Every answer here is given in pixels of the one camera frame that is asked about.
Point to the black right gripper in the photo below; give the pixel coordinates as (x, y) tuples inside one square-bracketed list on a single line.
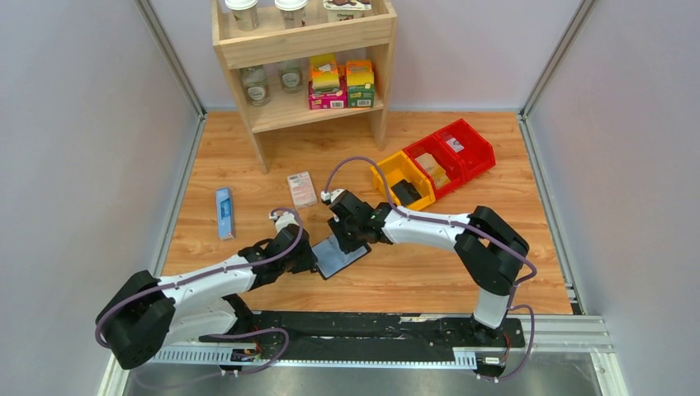
[(347, 233)]

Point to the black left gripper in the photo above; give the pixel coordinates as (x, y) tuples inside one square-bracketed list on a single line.
[(305, 257)]

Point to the black leather card holder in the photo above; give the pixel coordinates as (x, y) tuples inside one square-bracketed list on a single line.
[(331, 259)]

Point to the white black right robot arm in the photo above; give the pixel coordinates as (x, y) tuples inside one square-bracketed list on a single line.
[(492, 252)]

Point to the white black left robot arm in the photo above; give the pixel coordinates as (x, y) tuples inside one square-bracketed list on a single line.
[(148, 313)]

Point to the pink white card box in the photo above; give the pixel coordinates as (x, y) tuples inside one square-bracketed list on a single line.
[(302, 190)]

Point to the tan card in bin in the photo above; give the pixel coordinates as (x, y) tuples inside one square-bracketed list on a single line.
[(434, 170)]

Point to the white card in bin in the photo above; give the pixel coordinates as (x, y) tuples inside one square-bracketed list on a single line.
[(455, 144)]

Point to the yellow plastic bin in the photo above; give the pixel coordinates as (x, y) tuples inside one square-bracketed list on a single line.
[(399, 166)]

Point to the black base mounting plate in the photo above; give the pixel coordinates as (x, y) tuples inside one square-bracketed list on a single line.
[(330, 336)]

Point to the blue toothpaste box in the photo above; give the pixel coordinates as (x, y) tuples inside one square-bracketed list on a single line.
[(224, 214)]

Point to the red plastic bin middle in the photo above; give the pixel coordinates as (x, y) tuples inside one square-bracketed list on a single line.
[(439, 163)]

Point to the red plastic bin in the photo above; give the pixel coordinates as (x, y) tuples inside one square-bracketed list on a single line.
[(478, 155), (439, 163)]

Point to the pink orange snack box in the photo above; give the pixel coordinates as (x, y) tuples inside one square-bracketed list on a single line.
[(327, 88)]

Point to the red plastic bin far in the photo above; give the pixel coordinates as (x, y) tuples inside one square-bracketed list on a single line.
[(478, 155)]

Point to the green orange snack box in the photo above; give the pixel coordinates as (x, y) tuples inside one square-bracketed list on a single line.
[(360, 80)]

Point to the glass jar right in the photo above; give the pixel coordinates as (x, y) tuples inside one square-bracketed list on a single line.
[(290, 74)]

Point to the glass jar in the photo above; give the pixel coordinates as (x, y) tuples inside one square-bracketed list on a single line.
[(290, 74), (256, 86)]

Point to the wooden two-tier shelf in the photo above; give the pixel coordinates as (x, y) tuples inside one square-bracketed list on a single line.
[(271, 43)]

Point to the glass jar left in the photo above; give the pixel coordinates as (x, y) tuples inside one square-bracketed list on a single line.
[(256, 86)]

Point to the chocolate pudding tub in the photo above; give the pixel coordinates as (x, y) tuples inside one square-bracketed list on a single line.
[(344, 10)]

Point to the white lidded cup middle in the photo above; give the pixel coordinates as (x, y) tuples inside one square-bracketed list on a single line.
[(293, 13)]

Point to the white lidded cup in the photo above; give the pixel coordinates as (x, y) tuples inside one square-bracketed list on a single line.
[(293, 13), (245, 13)]

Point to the white lidded cup left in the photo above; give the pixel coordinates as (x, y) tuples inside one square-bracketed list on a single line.
[(245, 13)]

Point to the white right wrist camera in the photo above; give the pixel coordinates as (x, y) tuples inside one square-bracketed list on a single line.
[(334, 201)]

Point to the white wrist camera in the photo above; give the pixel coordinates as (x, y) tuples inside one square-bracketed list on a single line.
[(334, 201), (282, 219)]

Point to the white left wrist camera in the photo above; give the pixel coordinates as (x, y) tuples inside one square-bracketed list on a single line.
[(282, 219)]

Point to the aluminium frame rail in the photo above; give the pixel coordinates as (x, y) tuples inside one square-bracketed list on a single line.
[(544, 354)]

